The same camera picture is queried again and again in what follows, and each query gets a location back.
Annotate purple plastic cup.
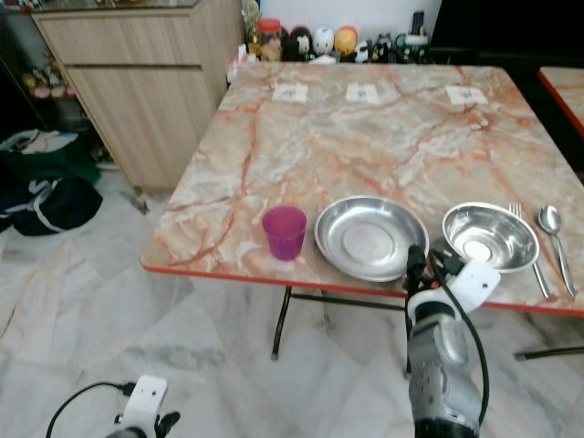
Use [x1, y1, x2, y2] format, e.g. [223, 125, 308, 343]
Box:
[261, 205, 308, 262]

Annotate small steel bowl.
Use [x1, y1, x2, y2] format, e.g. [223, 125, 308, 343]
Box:
[442, 202, 540, 274]

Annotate large shallow steel plate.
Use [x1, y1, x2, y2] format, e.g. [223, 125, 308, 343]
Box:
[314, 195, 430, 283]

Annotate steel fork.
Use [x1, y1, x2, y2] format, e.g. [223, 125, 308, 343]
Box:
[507, 203, 553, 300]

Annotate steel spoon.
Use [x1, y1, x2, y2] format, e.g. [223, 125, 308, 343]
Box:
[538, 205, 578, 297]

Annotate black folding table legs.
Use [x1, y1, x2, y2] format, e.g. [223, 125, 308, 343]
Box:
[269, 286, 416, 377]

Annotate white paper label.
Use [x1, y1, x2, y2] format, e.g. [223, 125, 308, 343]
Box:
[346, 83, 381, 102]
[272, 83, 309, 103]
[445, 85, 489, 106]

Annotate green bag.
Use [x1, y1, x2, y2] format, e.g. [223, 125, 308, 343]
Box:
[0, 128, 98, 183]

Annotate red edged side table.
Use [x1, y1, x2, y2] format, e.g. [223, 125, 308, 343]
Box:
[537, 66, 584, 140]

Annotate dark green mug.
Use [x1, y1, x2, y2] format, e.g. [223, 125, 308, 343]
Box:
[397, 33, 432, 63]

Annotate glass display shelf with toys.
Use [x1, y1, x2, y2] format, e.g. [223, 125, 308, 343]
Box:
[0, 0, 92, 156]

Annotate yellow round figurine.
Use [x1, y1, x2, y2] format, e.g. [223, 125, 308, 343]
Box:
[333, 25, 359, 60]

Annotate black television screen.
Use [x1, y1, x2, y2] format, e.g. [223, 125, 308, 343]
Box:
[429, 0, 584, 65]

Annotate white round figurine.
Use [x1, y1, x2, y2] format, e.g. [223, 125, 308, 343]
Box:
[312, 26, 336, 58]

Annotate black round figurine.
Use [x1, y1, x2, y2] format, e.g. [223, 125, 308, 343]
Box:
[286, 26, 313, 62]

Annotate red lidded jar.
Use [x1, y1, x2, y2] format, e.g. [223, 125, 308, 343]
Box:
[256, 17, 284, 62]

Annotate light wooden cabinet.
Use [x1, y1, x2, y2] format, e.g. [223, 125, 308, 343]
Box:
[32, 0, 244, 193]

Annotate gold trophy figurine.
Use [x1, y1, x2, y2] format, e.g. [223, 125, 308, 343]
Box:
[242, 0, 261, 56]

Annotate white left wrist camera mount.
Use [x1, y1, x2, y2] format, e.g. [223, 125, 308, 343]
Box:
[119, 376, 170, 433]

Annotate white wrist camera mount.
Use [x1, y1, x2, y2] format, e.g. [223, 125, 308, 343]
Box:
[409, 260, 503, 317]
[119, 376, 170, 433]

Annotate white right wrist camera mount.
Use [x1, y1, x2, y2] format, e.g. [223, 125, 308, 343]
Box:
[409, 260, 503, 317]

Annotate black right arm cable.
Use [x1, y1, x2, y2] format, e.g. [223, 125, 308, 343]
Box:
[440, 269, 490, 428]

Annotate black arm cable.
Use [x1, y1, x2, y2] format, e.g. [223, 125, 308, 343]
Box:
[440, 269, 490, 428]
[46, 381, 138, 438]

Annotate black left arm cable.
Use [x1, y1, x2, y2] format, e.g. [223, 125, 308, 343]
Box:
[46, 381, 138, 438]

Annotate black bag with grey strap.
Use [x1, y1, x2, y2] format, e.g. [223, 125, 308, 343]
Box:
[0, 173, 104, 237]

